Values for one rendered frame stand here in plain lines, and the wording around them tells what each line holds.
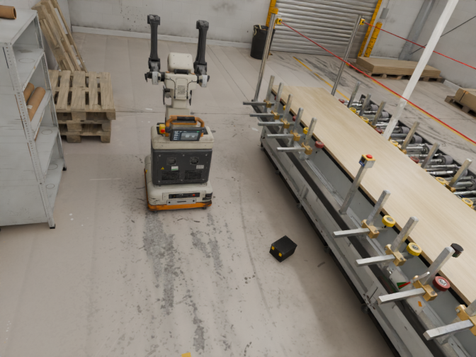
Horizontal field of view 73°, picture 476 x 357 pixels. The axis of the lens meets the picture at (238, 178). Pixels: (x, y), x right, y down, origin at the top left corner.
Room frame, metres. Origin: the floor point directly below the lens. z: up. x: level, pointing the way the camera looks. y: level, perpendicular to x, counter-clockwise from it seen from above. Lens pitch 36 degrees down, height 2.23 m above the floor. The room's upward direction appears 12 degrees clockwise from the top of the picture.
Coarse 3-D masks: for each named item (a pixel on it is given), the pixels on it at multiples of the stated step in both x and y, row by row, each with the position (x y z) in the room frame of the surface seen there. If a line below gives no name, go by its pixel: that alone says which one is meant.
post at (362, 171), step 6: (360, 168) 1.96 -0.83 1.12; (366, 168) 1.95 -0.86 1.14; (360, 174) 1.94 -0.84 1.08; (354, 180) 1.96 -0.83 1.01; (360, 180) 1.95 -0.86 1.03; (354, 186) 1.94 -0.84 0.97; (348, 192) 1.96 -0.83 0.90; (354, 192) 1.95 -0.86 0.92; (348, 198) 1.94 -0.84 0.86; (342, 204) 1.97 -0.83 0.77; (348, 204) 1.95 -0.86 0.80; (342, 210) 1.94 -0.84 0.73
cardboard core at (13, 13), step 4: (0, 8) 2.24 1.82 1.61; (4, 8) 2.25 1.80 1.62; (8, 8) 2.26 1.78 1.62; (12, 8) 2.27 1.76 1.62; (0, 12) 2.23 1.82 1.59; (4, 12) 2.24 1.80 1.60; (8, 12) 2.25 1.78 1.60; (12, 12) 2.26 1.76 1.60; (0, 16) 2.24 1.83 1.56; (4, 16) 2.24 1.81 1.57; (8, 16) 2.25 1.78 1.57; (12, 16) 2.26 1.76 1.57
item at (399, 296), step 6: (420, 288) 1.22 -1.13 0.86; (432, 288) 1.24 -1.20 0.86; (390, 294) 1.14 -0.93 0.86; (396, 294) 1.15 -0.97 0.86; (402, 294) 1.16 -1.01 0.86; (408, 294) 1.16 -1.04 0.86; (414, 294) 1.17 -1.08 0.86; (420, 294) 1.19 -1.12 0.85; (378, 300) 1.10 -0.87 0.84; (384, 300) 1.09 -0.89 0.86; (390, 300) 1.11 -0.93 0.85; (396, 300) 1.13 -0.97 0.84
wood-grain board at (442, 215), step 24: (312, 96) 3.84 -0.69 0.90; (336, 120) 3.25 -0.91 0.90; (360, 120) 3.38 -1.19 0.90; (336, 144) 2.69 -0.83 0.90; (360, 144) 2.79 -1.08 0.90; (384, 144) 2.90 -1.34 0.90; (384, 168) 2.43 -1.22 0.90; (408, 168) 2.52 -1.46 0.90; (408, 192) 2.13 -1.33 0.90; (432, 192) 2.20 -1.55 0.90; (408, 216) 1.82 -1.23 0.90; (432, 216) 1.88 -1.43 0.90; (456, 216) 1.94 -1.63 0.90; (432, 240) 1.61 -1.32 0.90; (456, 240) 1.66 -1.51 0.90; (456, 264) 1.43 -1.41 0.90; (456, 288) 1.25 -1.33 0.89
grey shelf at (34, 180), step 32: (0, 32) 1.96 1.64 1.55; (32, 32) 2.61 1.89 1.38; (0, 64) 1.79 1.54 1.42; (32, 64) 2.25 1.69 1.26; (0, 96) 1.77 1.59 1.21; (0, 128) 1.75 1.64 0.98; (32, 128) 1.95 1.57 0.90; (0, 160) 1.72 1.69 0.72; (32, 160) 2.04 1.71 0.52; (64, 160) 2.62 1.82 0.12; (0, 192) 1.70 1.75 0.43; (32, 192) 1.78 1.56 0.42; (0, 224) 1.67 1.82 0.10
